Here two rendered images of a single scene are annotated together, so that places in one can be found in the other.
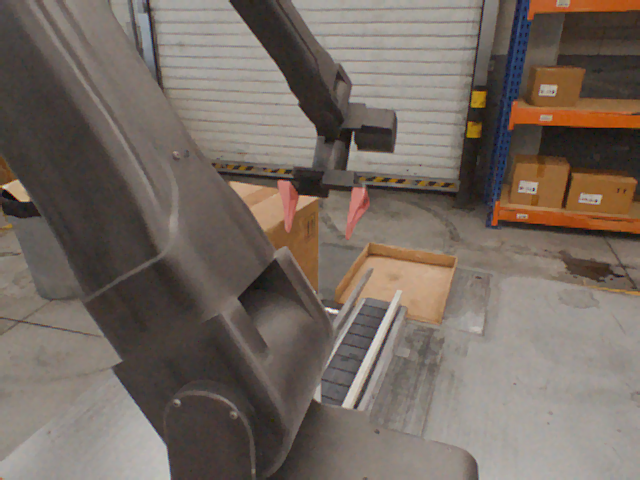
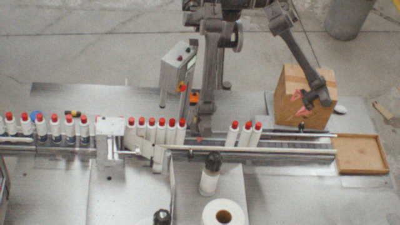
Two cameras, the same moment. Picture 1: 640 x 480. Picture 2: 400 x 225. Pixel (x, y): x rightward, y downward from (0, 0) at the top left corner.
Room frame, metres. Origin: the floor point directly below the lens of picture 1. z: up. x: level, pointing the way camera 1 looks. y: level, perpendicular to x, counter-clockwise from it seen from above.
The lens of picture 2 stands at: (-0.75, -1.33, 3.17)
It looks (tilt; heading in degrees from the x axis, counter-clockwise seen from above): 49 degrees down; 57
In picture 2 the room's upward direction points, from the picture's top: 11 degrees clockwise
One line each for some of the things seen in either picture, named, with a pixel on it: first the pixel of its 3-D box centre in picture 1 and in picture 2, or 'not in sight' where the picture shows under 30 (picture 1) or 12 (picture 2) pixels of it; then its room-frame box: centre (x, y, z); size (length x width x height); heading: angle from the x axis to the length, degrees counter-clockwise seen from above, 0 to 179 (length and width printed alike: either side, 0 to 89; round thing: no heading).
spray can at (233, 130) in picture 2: not in sight; (232, 134); (0.39, 0.07, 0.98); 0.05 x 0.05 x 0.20
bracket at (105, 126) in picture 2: not in sight; (110, 125); (-0.24, 0.22, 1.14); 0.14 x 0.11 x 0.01; 158
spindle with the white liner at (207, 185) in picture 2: not in sight; (210, 172); (0.16, -0.14, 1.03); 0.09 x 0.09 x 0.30
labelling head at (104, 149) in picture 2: not in sight; (110, 141); (-0.24, 0.22, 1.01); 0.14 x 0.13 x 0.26; 158
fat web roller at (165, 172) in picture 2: not in sight; (166, 163); (-0.01, 0.02, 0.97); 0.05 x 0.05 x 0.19
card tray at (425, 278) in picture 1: (399, 278); (359, 152); (1.11, -0.23, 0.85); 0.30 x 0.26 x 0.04; 158
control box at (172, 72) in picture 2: not in sight; (178, 67); (0.12, 0.27, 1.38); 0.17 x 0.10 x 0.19; 33
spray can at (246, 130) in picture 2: not in sight; (245, 135); (0.46, 0.04, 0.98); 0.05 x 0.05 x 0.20
